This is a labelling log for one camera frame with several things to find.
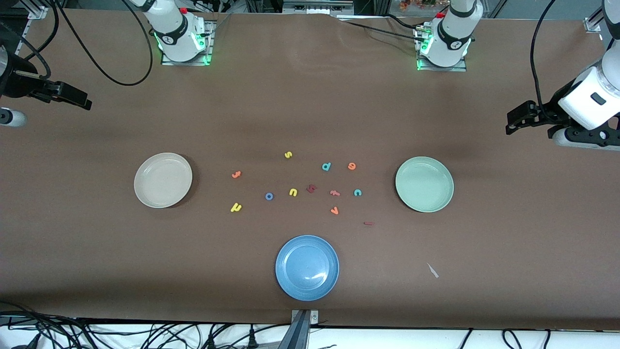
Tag beige round plate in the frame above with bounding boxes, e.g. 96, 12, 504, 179
134, 153, 193, 209

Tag green round plate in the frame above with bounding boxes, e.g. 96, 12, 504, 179
395, 156, 455, 213

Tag brown table cover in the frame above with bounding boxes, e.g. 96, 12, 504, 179
0, 9, 620, 331

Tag grey metal box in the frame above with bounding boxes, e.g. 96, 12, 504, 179
283, 0, 354, 14

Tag blue round plate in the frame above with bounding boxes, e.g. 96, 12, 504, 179
275, 235, 340, 301

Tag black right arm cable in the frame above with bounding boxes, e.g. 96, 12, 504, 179
52, 0, 154, 87

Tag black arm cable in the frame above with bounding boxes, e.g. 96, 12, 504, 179
530, 0, 562, 122
52, 0, 154, 87

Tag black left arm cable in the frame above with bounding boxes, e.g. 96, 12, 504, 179
530, 0, 562, 122

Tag aluminium frame profile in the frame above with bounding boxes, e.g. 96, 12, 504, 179
27, 0, 49, 20
584, 0, 611, 33

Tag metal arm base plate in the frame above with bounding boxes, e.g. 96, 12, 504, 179
416, 27, 468, 72
161, 20, 214, 66

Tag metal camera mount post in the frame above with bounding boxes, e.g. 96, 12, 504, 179
279, 309, 319, 349

